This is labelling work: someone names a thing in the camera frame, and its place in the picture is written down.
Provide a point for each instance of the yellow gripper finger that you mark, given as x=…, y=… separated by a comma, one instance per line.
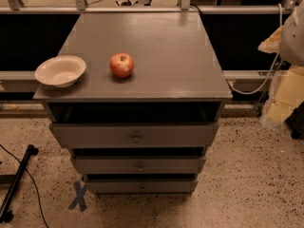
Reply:
x=271, y=44
x=275, y=114

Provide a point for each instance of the grey drawer cabinet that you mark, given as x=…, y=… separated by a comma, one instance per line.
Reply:
x=176, y=80

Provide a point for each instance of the black stand leg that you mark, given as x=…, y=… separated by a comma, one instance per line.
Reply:
x=13, y=180

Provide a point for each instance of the white bowl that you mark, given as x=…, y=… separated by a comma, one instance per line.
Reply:
x=60, y=71

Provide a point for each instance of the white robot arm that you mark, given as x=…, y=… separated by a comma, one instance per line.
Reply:
x=291, y=46

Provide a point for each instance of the grey drawer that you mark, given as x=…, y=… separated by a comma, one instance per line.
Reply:
x=103, y=135
x=137, y=165
x=142, y=186

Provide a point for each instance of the red apple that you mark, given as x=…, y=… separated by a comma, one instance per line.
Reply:
x=122, y=65

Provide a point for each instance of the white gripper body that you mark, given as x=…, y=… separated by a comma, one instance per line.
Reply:
x=293, y=42

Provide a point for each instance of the blue tape cross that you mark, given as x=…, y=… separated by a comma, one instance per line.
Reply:
x=79, y=199

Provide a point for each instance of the grey bottom drawer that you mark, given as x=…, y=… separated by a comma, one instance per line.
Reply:
x=142, y=186

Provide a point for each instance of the grey middle drawer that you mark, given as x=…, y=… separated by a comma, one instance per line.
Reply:
x=137, y=165

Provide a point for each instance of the grey top drawer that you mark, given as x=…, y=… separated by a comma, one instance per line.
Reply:
x=103, y=135

